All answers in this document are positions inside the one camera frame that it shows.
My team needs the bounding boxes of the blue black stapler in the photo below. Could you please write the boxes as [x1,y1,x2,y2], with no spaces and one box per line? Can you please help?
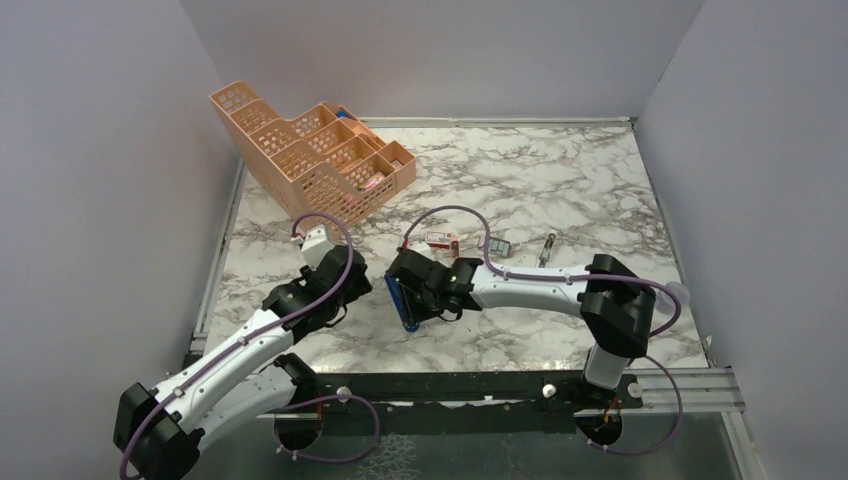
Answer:
[384,272,419,333]

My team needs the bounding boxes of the red white staple box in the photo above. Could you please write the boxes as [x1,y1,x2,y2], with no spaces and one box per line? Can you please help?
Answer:
[424,231,458,249]

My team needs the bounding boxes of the white small stapler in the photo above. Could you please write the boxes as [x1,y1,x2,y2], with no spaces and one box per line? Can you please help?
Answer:
[536,232,557,268]

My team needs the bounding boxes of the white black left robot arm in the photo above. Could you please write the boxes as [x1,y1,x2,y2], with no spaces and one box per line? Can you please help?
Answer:
[113,242,372,479]

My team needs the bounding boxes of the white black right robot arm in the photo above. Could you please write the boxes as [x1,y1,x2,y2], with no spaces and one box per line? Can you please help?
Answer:
[385,249,656,407]

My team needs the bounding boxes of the peach plastic desk organizer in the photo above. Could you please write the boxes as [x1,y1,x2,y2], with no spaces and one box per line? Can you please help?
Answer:
[209,81,417,228]

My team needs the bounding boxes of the colourful item in organizer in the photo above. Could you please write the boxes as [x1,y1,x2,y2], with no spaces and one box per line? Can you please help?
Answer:
[357,173,385,192]

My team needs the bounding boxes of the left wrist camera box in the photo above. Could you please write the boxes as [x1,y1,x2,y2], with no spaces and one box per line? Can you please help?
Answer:
[291,225,335,269]

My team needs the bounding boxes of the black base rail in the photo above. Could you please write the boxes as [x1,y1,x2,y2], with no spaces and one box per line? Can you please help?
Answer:
[250,367,644,420]

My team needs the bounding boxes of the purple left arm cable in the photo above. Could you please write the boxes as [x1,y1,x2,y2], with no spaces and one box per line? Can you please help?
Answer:
[117,211,382,480]

